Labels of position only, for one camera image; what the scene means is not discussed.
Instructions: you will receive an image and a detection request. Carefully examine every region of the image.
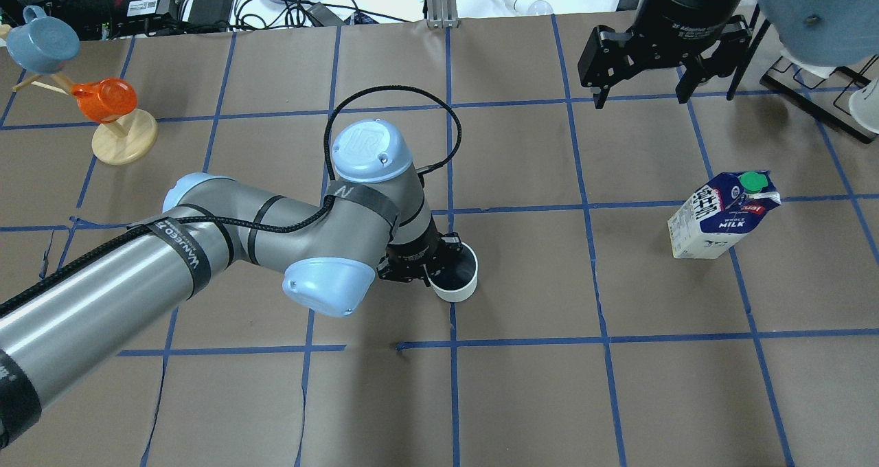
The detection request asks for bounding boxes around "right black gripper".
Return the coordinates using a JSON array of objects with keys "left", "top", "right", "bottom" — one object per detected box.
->
[{"left": 578, "top": 0, "right": 751, "bottom": 109}]

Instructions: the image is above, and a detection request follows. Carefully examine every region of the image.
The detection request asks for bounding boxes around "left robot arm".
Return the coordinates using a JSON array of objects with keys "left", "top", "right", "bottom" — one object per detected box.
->
[{"left": 1, "top": 119, "right": 479, "bottom": 447}]

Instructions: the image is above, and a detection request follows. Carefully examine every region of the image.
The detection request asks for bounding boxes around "black power adapter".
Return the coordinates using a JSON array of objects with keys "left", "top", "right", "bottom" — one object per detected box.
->
[{"left": 186, "top": 0, "right": 233, "bottom": 33}]

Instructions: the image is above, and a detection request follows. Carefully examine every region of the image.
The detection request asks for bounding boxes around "black box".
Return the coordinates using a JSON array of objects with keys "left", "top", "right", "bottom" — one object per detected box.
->
[{"left": 60, "top": 0, "right": 182, "bottom": 41}]

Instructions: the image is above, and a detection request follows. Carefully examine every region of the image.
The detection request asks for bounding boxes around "blue mug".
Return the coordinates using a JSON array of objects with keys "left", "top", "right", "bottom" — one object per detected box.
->
[{"left": 5, "top": 5, "right": 81, "bottom": 75}]

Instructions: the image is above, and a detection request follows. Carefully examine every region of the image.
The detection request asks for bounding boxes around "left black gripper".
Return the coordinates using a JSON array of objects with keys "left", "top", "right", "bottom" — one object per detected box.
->
[{"left": 376, "top": 220, "right": 464, "bottom": 286}]

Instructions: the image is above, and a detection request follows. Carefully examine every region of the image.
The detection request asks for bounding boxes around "wooden mug tree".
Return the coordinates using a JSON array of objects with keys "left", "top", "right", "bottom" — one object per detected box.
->
[{"left": 2, "top": 25, "right": 158, "bottom": 166}]

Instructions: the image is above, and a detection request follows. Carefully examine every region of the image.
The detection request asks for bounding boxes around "white mug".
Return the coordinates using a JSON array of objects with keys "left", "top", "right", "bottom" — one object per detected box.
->
[
  {"left": 848, "top": 81, "right": 878, "bottom": 133},
  {"left": 427, "top": 244, "right": 479, "bottom": 304}
]

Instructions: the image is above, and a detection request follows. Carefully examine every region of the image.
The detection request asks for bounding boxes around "milk carton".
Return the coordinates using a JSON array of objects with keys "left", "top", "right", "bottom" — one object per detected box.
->
[{"left": 667, "top": 170, "right": 781, "bottom": 258}]

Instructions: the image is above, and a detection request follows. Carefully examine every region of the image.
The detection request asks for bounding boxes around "black cable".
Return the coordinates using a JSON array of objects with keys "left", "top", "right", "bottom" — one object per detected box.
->
[{"left": 233, "top": 0, "right": 426, "bottom": 30}]

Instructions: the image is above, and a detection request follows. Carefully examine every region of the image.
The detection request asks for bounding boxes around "white mug on rack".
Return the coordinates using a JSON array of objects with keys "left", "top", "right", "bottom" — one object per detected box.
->
[{"left": 848, "top": 81, "right": 878, "bottom": 133}]

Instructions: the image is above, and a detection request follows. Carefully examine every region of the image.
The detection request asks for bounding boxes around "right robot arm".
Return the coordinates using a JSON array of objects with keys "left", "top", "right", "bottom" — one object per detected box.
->
[{"left": 578, "top": 0, "right": 877, "bottom": 109}]

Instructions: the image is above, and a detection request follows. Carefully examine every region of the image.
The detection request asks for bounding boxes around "light bulb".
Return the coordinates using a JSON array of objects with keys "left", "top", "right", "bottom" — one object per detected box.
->
[{"left": 499, "top": 0, "right": 555, "bottom": 16}]

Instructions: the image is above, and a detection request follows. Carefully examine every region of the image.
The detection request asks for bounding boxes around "aluminium frame post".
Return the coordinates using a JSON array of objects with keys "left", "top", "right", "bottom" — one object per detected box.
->
[{"left": 424, "top": 0, "right": 459, "bottom": 29}]

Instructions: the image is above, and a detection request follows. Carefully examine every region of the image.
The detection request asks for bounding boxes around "orange mug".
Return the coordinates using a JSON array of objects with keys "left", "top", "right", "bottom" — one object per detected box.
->
[{"left": 70, "top": 77, "right": 138, "bottom": 124}]

